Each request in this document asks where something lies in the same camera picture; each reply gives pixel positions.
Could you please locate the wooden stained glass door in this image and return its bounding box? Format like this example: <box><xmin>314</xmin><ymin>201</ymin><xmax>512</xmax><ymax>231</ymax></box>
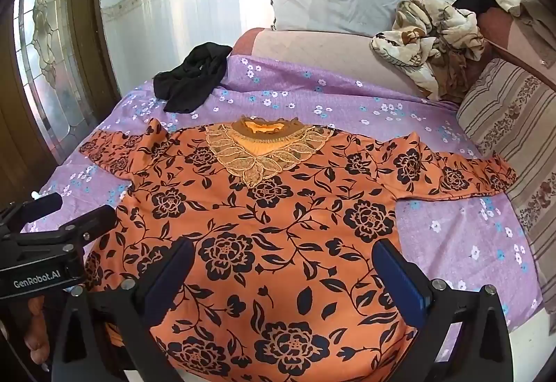
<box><xmin>0</xmin><ymin>0</ymin><xmax>123</xmax><ymax>211</ymax></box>

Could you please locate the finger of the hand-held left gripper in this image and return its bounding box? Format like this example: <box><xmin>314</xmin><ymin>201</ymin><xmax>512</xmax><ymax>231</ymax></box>
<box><xmin>8</xmin><ymin>192</ymin><xmax>63</xmax><ymax>223</ymax></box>
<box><xmin>17</xmin><ymin>205</ymin><xmax>117</xmax><ymax>253</ymax></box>

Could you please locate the orange black floral blouse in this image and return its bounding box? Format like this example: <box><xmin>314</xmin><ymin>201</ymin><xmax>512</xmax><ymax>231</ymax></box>
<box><xmin>79</xmin><ymin>116</ymin><xmax>517</xmax><ymax>382</ymax></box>

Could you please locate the reddish brown cushion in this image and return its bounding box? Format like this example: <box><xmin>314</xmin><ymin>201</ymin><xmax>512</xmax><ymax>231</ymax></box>
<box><xmin>473</xmin><ymin>7</ymin><xmax>556</xmax><ymax>81</ymax></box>

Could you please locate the beige bolster cushion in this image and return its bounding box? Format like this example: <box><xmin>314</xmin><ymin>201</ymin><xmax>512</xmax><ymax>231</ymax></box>
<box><xmin>232</xmin><ymin>28</ymin><xmax>428</xmax><ymax>98</ymax></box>

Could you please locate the person's left hand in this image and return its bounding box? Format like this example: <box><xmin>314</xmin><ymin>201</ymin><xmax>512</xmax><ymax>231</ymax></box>
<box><xmin>24</xmin><ymin>295</ymin><xmax>50</xmax><ymax>365</ymax></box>

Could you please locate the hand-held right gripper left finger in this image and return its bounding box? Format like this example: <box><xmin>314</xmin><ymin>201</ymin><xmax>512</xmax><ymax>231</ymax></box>
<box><xmin>51</xmin><ymin>238</ymin><xmax>196</xmax><ymax>382</ymax></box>

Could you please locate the brown striped floral pillow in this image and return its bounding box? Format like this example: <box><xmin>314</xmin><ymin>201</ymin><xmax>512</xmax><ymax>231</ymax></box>
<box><xmin>456</xmin><ymin>57</ymin><xmax>556</xmax><ymax>298</ymax></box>

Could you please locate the purple floral bed sheet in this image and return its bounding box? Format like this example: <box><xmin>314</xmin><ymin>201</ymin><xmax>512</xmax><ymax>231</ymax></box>
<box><xmin>22</xmin><ymin>54</ymin><xmax>543</xmax><ymax>365</ymax></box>

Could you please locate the crumpled cream brown floral blanket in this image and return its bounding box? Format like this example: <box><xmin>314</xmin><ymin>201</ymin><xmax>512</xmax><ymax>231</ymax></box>
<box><xmin>370</xmin><ymin>0</ymin><xmax>486</xmax><ymax>103</ymax></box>

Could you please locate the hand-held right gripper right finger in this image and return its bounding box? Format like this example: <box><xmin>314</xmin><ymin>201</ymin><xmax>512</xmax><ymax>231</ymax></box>
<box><xmin>372</xmin><ymin>239</ymin><xmax>514</xmax><ymax>382</ymax></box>

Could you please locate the black crumpled cloth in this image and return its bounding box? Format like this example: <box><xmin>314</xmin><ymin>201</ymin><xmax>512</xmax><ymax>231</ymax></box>
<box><xmin>153</xmin><ymin>42</ymin><xmax>233</xmax><ymax>113</ymax></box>

